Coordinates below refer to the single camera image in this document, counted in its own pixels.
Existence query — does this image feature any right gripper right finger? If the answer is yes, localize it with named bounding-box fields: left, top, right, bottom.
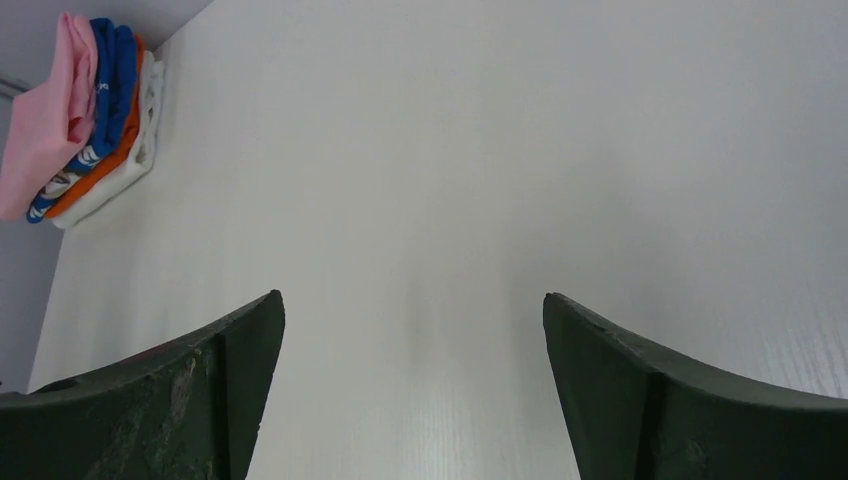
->
left=543, top=293, right=847, bottom=479

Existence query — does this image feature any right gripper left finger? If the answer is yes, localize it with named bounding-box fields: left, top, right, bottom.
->
left=1, top=291, right=285, bottom=479

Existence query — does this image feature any orange folded t shirt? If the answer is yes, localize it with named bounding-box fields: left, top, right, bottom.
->
left=27, top=18, right=145, bottom=223

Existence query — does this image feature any blue folded t shirt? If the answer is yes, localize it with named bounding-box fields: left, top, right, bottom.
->
left=26, top=17, right=146, bottom=224

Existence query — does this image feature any pink folded t shirt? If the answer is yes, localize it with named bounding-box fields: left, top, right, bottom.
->
left=1, top=13, right=98, bottom=220

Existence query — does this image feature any white folded t shirt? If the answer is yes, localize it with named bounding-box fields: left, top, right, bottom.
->
left=47, top=51, right=165, bottom=229

